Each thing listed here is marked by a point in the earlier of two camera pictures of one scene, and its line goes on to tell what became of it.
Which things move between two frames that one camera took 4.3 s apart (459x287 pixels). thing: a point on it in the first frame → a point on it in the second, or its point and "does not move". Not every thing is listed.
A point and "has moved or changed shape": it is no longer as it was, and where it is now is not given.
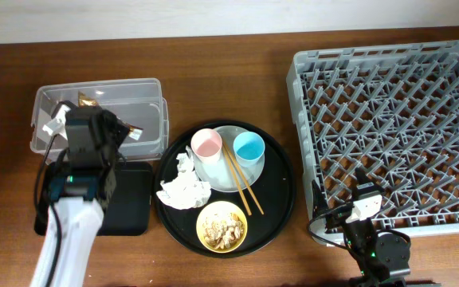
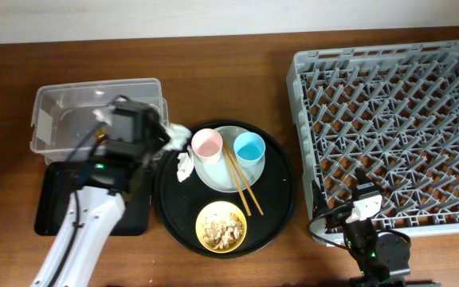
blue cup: [249, 148] does not move
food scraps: [222, 234] does not move
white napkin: [185, 190] → [178, 140]
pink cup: [206, 143] does not move
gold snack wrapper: [135, 132] has moved or changed shape
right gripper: [320, 208] does not move
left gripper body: [119, 131] → [158, 136]
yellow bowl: [221, 226] does not move
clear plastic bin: [138, 102] does not move
